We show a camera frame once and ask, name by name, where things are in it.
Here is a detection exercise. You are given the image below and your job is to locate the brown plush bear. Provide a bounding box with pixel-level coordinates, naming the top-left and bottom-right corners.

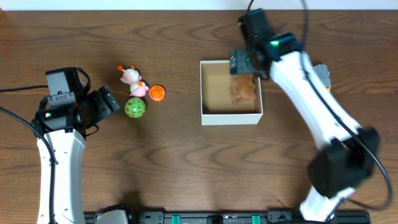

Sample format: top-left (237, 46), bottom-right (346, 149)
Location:
top-left (229, 74), bottom-right (256, 105)

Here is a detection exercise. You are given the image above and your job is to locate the green numbered dice ball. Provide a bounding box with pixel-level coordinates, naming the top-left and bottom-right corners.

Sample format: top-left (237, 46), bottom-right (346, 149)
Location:
top-left (124, 97), bottom-right (146, 118)

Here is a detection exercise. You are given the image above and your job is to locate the white pink rabbit figure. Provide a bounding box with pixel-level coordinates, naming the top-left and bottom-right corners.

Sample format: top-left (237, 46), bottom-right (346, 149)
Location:
top-left (117, 65), bottom-right (149, 98)

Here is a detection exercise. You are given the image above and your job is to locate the orange patterned ball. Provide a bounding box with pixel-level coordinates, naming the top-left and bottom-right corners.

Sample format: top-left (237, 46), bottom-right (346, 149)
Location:
top-left (149, 85), bottom-right (165, 102)

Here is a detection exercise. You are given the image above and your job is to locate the yellow grey toy truck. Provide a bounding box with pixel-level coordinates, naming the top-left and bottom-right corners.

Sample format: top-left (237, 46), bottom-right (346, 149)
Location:
top-left (313, 64), bottom-right (331, 91)

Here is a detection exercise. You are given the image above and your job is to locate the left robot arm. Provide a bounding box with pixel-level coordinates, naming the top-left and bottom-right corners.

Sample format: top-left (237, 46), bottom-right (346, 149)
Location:
top-left (32, 86), bottom-right (119, 223)

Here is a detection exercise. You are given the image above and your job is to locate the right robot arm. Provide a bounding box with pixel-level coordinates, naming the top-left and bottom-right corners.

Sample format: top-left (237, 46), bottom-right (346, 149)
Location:
top-left (230, 30), bottom-right (382, 222)

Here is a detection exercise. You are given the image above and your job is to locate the white cardboard box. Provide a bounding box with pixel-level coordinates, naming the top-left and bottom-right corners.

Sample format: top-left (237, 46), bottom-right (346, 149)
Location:
top-left (200, 60), bottom-right (263, 126)

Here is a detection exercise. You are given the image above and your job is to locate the right black cable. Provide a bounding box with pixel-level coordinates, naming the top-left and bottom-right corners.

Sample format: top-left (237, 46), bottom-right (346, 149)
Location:
top-left (247, 0), bottom-right (394, 212)

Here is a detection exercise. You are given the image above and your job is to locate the black cable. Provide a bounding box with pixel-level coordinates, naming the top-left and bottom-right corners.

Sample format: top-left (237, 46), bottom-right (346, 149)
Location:
top-left (247, 0), bottom-right (394, 212)
top-left (0, 85), bottom-right (58, 224)

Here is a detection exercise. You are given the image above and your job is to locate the left black cable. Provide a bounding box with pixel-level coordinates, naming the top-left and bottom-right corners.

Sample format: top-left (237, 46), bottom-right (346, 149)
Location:
top-left (0, 85), bottom-right (58, 224)

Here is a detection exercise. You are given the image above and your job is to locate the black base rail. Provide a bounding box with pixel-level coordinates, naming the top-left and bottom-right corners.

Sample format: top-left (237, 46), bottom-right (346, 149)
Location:
top-left (83, 210), bottom-right (373, 224)

